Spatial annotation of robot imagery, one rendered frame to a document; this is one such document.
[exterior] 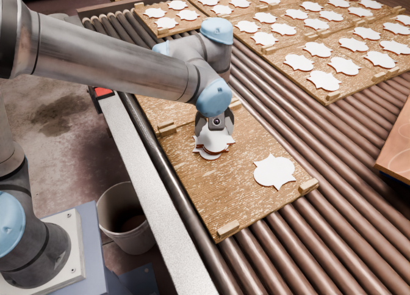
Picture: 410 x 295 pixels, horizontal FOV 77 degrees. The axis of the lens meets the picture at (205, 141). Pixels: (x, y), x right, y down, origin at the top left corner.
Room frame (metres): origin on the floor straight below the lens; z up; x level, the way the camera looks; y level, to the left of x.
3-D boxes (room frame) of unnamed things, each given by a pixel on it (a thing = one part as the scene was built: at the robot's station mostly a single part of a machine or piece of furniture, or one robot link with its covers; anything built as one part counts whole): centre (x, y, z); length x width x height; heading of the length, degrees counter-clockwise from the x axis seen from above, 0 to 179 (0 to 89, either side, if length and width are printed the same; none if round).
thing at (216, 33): (0.58, -0.02, 1.27); 0.09 x 0.08 x 0.11; 118
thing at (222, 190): (0.50, -0.08, 0.93); 0.41 x 0.35 x 0.02; 28
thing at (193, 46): (0.52, 0.05, 1.27); 0.11 x 0.11 x 0.08; 28
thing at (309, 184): (0.39, -0.29, 0.95); 0.06 x 0.02 x 0.03; 118
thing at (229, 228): (0.26, -0.06, 0.95); 0.06 x 0.02 x 0.03; 118
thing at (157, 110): (0.87, 0.11, 0.93); 0.41 x 0.35 x 0.02; 27
